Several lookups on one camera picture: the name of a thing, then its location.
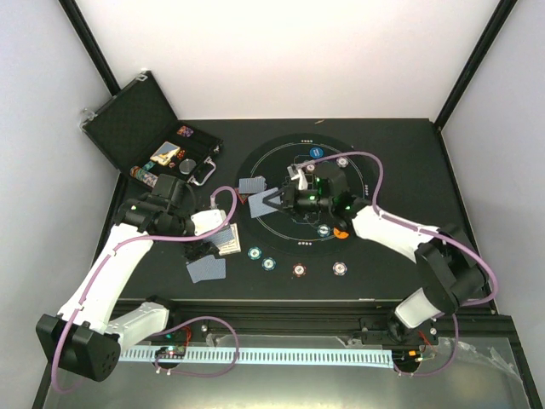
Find blue patterned card deck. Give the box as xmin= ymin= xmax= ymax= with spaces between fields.
xmin=204 ymin=223 xmax=240 ymax=249

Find single blue patterned card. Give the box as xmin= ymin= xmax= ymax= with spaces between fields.
xmin=248 ymin=188 xmax=281 ymax=218

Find blue round button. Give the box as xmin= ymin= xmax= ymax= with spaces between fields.
xmin=309 ymin=147 xmax=324 ymax=160

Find single green poker chip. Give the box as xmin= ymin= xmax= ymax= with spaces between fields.
xmin=247 ymin=246 xmax=262 ymax=260

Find blue white chip mat top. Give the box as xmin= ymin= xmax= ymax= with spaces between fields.
xmin=336 ymin=157 xmax=349 ymax=169

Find orange round button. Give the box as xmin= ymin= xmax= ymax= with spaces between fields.
xmin=333 ymin=228 xmax=349 ymax=239

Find brown poker chip stack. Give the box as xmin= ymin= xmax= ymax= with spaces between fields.
xmin=292 ymin=263 xmax=307 ymax=277

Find blue white poker chip stack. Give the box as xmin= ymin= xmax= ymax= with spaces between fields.
xmin=332 ymin=262 xmax=347 ymax=276

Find chips row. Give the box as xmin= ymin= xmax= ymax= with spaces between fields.
xmin=129 ymin=166 xmax=158 ymax=187

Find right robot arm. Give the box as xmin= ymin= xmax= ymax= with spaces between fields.
xmin=262 ymin=162 xmax=492 ymax=343

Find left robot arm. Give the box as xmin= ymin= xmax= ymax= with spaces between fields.
xmin=36 ymin=175 xmax=234 ymax=385

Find round black poker mat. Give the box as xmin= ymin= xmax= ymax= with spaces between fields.
xmin=237 ymin=133 xmax=376 ymax=256

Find playing card deck box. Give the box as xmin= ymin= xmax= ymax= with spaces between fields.
xmin=218 ymin=242 xmax=241 ymax=256

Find silver dealer button in case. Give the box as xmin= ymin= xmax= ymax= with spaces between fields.
xmin=179 ymin=158 xmax=197 ymax=175

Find red dice in case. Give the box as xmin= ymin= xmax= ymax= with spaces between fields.
xmin=168 ymin=149 xmax=186 ymax=169

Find card deck in case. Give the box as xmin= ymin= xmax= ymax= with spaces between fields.
xmin=150 ymin=141 xmax=181 ymax=166

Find purple chips in case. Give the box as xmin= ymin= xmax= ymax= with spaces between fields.
xmin=176 ymin=125 xmax=194 ymax=137

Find black poker case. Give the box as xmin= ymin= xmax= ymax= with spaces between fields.
xmin=80 ymin=71 xmax=223 ymax=190

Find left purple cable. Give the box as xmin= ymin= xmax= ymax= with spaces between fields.
xmin=50 ymin=186 xmax=239 ymax=394

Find purple cable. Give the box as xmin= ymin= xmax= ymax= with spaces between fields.
xmin=50 ymin=186 xmax=239 ymax=394
xmin=293 ymin=151 xmax=499 ymax=379

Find black aluminium rail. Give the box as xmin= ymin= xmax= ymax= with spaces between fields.
xmin=174 ymin=300 xmax=397 ymax=335

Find white slotted cable duct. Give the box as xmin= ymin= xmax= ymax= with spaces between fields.
xmin=119 ymin=345 xmax=393 ymax=369

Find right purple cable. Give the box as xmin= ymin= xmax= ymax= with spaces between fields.
xmin=293 ymin=151 xmax=499 ymax=379

